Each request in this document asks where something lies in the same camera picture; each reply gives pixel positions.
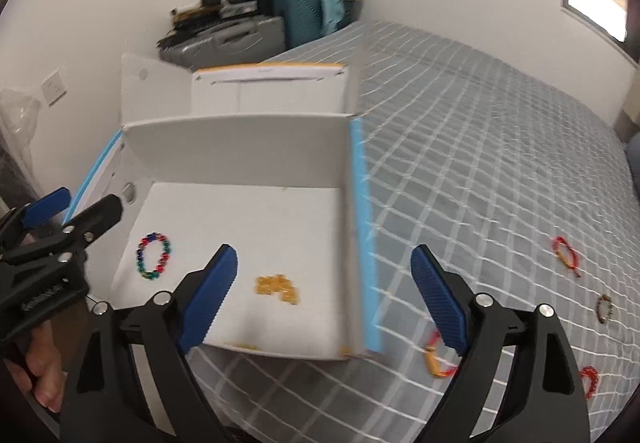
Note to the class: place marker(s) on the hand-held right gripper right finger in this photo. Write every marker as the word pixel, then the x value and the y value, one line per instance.
pixel 440 298

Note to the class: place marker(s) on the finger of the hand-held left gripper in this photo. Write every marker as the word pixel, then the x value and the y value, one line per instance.
pixel 97 218
pixel 47 208

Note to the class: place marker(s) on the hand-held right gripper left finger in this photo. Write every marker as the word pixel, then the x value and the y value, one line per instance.
pixel 212 298

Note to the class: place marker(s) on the white cardboard box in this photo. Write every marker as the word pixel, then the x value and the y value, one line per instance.
pixel 250 233

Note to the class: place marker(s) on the person's left hand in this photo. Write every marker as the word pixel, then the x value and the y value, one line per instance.
pixel 45 373

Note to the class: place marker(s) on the clear plastic bag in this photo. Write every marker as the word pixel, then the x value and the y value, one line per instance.
pixel 17 123

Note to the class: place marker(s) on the grey checked bed sheet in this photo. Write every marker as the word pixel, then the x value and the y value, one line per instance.
pixel 475 148

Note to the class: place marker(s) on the grey suitcase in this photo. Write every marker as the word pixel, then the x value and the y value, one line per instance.
pixel 240 40

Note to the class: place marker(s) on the blue-grey pillow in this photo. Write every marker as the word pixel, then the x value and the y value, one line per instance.
pixel 635 163

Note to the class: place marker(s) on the teal suitcase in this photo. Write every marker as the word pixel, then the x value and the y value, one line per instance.
pixel 300 15

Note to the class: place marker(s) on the light blue cloth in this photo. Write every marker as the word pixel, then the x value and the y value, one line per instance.
pixel 332 5

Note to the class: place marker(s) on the white wall switch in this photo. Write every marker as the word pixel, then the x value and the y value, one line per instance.
pixel 54 87

